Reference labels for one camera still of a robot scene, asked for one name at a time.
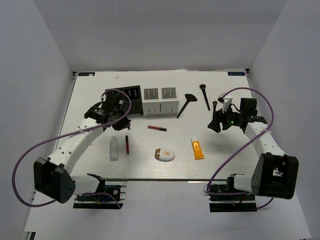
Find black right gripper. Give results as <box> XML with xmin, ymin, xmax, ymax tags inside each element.
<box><xmin>207</xmin><ymin>102</ymin><xmax>243</xmax><ymax>133</ymax></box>

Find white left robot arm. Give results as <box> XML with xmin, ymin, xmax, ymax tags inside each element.
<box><xmin>33</xmin><ymin>89</ymin><xmax>131</xmax><ymax>204</ymax></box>

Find white egg-shaped sunscreen bottle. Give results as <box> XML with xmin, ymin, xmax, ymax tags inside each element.
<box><xmin>154</xmin><ymin>148</ymin><xmax>176</xmax><ymax>162</ymax></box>

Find black fan makeup brush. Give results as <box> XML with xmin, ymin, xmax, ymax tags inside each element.
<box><xmin>176</xmin><ymin>93</ymin><xmax>198</xmax><ymax>119</ymax></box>

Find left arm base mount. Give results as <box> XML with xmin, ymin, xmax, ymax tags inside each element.
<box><xmin>73</xmin><ymin>180</ymin><xmax>128</xmax><ymax>210</ymax></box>

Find clear plastic bottle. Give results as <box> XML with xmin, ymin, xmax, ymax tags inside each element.
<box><xmin>109</xmin><ymin>135</ymin><xmax>119</xmax><ymax>161</ymax></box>

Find bright red lip gloss tube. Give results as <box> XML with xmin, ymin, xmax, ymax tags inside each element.
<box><xmin>125</xmin><ymin>135</ymin><xmax>130</xmax><ymax>155</ymax></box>

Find black round makeup brush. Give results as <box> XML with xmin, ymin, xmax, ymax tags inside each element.
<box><xmin>199</xmin><ymin>84</ymin><xmax>211</xmax><ymax>111</ymax></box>

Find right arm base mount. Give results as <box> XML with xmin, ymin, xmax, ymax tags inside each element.
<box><xmin>209</xmin><ymin>177</ymin><xmax>257</xmax><ymax>213</ymax></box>

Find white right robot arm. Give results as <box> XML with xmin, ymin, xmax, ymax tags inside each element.
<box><xmin>208</xmin><ymin>94</ymin><xmax>299</xmax><ymax>200</ymax></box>

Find orange sunscreen tube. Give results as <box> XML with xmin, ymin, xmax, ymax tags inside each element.
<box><xmin>190</xmin><ymin>136</ymin><xmax>205</xmax><ymax>160</ymax></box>

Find black slotted organizer box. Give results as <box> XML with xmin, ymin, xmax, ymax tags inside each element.
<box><xmin>104</xmin><ymin>85</ymin><xmax>145</xmax><ymax>118</ymax></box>

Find black small makeup brush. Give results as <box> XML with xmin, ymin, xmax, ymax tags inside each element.
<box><xmin>212</xmin><ymin>100</ymin><xmax>218</xmax><ymax>120</ymax></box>

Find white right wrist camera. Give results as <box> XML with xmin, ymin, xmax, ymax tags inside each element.
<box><xmin>217</xmin><ymin>92</ymin><xmax>233</xmax><ymax>113</ymax></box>

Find white slotted organizer box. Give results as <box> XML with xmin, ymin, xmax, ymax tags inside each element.
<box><xmin>142</xmin><ymin>87</ymin><xmax>179</xmax><ymax>117</ymax></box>

